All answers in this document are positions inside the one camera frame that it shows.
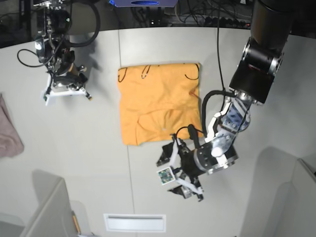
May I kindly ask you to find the grey bin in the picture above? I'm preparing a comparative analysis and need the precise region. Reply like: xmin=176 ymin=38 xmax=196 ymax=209
xmin=289 ymin=159 xmax=316 ymax=237
xmin=20 ymin=178 xmax=78 ymax=237

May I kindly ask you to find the grey left bin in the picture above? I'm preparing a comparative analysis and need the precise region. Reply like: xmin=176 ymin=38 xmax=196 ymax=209
xmin=20 ymin=178 xmax=78 ymax=237

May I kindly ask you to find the grey right bin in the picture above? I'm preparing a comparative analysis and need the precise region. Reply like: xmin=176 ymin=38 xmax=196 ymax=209
xmin=289 ymin=159 xmax=316 ymax=237

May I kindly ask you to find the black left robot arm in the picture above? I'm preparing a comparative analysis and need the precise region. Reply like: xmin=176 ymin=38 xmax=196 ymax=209
xmin=156 ymin=0 xmax=297 ymax=200

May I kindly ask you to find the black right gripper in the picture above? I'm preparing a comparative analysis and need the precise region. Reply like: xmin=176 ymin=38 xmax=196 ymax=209
xmin=51 ymin=61 xmax=88 ymax=90

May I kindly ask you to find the pink cloth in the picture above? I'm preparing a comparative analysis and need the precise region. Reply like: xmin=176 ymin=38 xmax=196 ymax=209
xmin=0 ymin=94 xmax=24 ymax=158

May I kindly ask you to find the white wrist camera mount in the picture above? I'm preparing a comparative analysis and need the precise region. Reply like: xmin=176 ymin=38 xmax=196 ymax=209
xmin=41 ymin=76 xmax=92 ymax=106
xmin=157 ymin=133 xmax=202 ymax=194

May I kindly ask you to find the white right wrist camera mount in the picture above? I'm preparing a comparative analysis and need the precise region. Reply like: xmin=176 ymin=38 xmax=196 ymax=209
xmin=41 ymin=76 xmax=92 ymax=106

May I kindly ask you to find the orange T-shirt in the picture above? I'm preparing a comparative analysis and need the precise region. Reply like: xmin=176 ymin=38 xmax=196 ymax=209
xmin=118 ymin=63 xmax=201 ymax=146

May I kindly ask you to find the orange pencil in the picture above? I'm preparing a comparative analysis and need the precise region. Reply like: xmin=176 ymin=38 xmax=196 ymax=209
xmin=72 ymin=211 xmax=81 ymax=234

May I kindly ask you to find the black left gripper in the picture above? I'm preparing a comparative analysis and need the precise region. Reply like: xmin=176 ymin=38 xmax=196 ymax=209
xmin=156 ymin=142 xmax=205 ymax=201

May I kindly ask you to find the purple device with blue oval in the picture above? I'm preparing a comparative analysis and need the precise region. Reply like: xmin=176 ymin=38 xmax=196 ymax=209
xmin=110 ymin=0 xmax=178 ymax=7

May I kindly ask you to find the white table slot plate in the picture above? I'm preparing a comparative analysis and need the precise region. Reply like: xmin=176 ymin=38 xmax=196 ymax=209
xmin=103 ymin=214 xmax=166 ymax=233

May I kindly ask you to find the black power strip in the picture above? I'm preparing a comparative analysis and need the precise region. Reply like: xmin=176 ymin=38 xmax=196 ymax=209
xmin=203 ymin=17 xmax=251 ymax=29

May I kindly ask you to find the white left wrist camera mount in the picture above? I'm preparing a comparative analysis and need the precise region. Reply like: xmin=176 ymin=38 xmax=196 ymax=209
xmin=157 ymin=133 xmax=202 ymax=194

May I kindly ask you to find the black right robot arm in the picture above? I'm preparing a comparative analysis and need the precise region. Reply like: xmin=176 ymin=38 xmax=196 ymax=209
xmin=17 ymin=0 xmax=101 ymax=91

